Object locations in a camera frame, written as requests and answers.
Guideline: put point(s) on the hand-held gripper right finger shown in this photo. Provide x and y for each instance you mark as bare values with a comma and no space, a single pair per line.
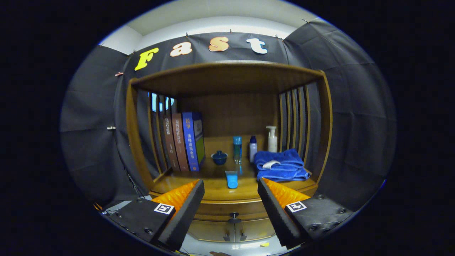
275,213

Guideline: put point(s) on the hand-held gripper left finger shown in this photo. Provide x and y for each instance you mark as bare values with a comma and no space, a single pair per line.
185,217

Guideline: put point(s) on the wooden drawer with black knob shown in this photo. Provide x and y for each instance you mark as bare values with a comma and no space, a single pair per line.
220,209

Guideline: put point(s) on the light blue cosmetic tube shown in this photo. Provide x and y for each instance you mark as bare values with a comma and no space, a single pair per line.
231,179

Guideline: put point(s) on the wooden cabinet door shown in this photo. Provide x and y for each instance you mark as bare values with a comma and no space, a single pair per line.
254,230
211,231

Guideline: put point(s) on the wooden countertop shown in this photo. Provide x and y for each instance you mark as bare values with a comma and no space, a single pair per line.
209,183

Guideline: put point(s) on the wooden cabinet with hutch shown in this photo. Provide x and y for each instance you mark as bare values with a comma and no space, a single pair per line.
231,76

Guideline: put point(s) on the folded blue towel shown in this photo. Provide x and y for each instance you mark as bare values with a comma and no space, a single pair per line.
288,169

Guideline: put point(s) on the white bottle with blue cap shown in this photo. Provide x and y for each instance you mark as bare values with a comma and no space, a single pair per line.
253,151

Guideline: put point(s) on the blue lidded tea cup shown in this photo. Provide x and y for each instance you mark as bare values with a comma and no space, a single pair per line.
219,158

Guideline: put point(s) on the white pump bottle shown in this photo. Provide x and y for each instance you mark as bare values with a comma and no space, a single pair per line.
272,142

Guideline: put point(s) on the clear blue tall bottle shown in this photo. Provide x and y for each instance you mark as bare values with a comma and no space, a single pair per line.
237,149

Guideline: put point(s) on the reddish brown book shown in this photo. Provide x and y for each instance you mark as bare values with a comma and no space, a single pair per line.
179,142

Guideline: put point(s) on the thick blue book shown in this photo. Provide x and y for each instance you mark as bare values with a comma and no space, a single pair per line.
190,142

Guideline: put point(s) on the dark brown book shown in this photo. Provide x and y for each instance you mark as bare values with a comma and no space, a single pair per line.
170,142

